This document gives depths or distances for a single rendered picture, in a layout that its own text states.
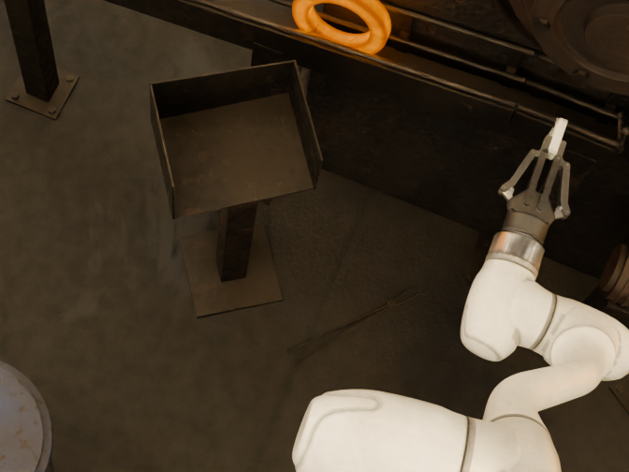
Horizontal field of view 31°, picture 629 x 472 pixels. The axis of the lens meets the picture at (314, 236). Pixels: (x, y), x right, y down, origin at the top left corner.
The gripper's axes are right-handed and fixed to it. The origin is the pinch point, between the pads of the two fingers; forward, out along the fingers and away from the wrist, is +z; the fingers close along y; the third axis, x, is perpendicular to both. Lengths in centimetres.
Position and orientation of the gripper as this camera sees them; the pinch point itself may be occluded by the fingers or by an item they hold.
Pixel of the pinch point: (556, 139)
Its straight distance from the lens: 206.7
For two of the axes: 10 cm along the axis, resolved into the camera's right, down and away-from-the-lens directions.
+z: 3.6, -8.8, 3.2
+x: 0.8, -3.1, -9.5
